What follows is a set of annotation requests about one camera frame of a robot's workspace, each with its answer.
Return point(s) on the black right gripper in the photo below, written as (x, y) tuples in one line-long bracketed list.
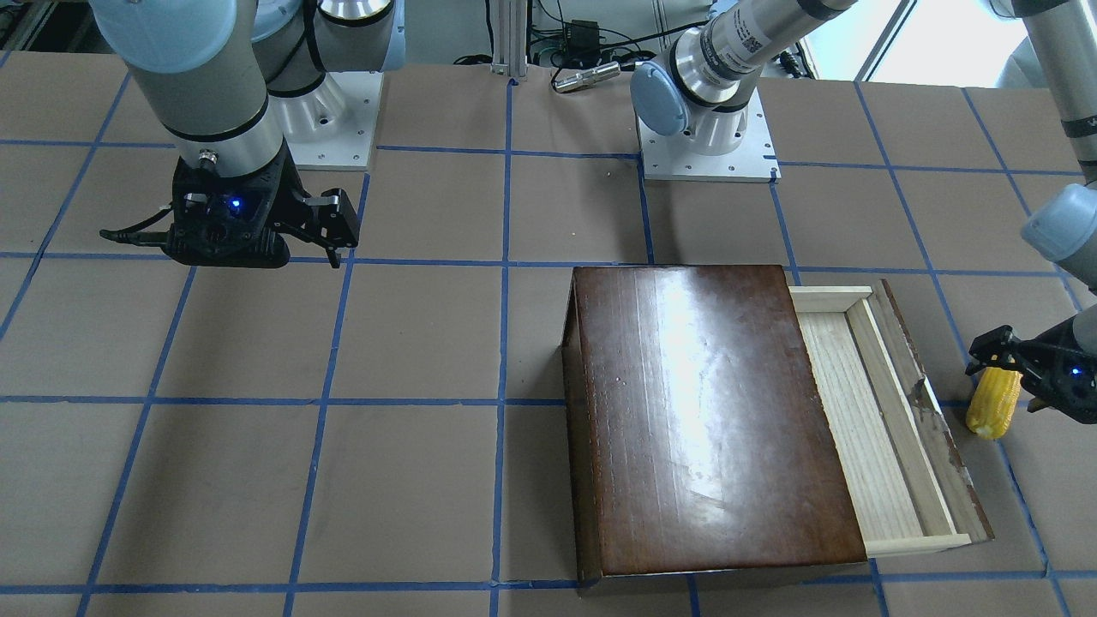
[(319, 218)]

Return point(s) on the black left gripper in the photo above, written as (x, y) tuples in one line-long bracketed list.
[(1047, 362)]

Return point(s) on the yellow corn cob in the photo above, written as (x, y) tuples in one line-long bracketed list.
[(993, 403)]

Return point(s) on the light wood pull-out drawer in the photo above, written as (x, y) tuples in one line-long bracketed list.
[(911, 491)]

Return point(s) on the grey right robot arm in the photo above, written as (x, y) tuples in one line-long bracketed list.
[(240, 86)]

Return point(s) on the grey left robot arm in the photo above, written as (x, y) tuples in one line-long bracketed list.
[(708, 66)]

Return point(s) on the dark brown wooden drawer cabinet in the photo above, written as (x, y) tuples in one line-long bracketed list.
[(699, 443)]

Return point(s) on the silver metal cylinder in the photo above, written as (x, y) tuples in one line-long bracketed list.
[(584, 78)]

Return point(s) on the black power adapter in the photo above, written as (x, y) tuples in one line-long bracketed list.
[(582, 37)]

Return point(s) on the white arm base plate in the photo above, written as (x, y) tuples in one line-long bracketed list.
[(735, 147), (333, 128)]

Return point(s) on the aluminium frame post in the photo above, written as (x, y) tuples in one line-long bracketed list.
[(509, 23)]

